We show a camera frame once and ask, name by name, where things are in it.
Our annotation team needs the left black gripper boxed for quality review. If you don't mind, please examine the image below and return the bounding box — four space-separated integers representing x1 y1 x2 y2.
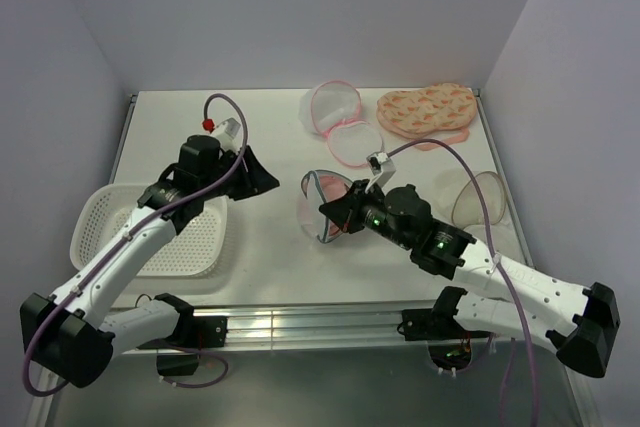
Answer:
199 145 279 201

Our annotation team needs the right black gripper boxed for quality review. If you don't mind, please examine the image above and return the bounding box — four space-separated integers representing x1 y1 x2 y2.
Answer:
319 178 414 250

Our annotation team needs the grey trimmed mesh laundry bag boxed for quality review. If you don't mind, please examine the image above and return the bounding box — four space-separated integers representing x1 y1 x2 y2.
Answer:
297 169 354 246

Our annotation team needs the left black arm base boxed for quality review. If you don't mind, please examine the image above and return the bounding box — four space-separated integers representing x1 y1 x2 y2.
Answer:
138 315 230 388

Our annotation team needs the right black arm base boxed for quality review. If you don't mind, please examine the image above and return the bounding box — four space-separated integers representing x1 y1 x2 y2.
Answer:
396 306 489 372

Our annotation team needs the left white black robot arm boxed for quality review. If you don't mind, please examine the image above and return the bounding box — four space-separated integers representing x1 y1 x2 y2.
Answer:
20 135 280 397

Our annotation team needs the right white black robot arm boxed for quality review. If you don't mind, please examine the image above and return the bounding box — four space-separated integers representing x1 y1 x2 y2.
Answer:
319 181 620 378

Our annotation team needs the pink trimmed mesh laundry bag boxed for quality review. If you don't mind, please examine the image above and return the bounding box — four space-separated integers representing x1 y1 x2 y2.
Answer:
298 80 384 168

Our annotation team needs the clear mesh laundry bag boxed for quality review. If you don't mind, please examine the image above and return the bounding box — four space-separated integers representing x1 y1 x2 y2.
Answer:
433 168 525 263

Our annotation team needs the peach patterned laundry bag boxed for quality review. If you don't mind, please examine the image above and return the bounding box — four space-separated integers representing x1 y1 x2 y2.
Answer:
376 82 478 145

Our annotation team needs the white plastic basket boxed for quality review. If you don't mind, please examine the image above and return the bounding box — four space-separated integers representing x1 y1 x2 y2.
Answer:
70 184 228 279

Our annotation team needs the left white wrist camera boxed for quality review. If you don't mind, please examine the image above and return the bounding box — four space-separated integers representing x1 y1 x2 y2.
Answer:
202 118 241 153

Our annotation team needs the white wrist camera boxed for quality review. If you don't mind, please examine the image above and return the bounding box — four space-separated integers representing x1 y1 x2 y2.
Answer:
365 152 396 192
202 118 241 153

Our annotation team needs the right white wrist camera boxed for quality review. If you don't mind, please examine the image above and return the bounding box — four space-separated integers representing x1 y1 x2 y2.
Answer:
365 152 396 192

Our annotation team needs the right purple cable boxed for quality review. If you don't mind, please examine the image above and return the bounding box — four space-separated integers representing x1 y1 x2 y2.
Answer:
387 139 539 427

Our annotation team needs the aluminium mounting rail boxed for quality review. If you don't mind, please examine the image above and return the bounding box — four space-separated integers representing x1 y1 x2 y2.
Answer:
114 301 501 356

